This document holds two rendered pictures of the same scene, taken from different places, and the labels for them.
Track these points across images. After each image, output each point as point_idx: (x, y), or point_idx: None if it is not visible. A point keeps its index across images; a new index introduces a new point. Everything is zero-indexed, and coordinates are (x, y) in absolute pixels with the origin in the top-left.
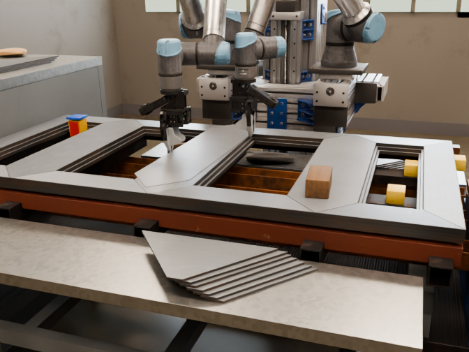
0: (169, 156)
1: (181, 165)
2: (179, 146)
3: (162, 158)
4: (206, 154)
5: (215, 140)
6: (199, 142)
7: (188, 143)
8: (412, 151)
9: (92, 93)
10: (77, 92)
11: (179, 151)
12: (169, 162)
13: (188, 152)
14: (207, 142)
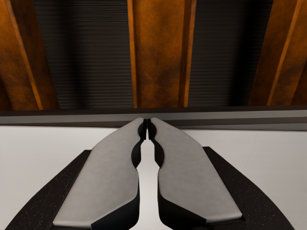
0: (72, 150)
1: (10, 214)
2: (221, 129)
3: (44, 137)
4: (143, 228)
5: (299, 204)
6: (275, 175)
7: (265, 145)
8: None
9: None
10: None
11: (145, 158)
12: (17, 177)
13: (147, 185)
14: (274, 194)
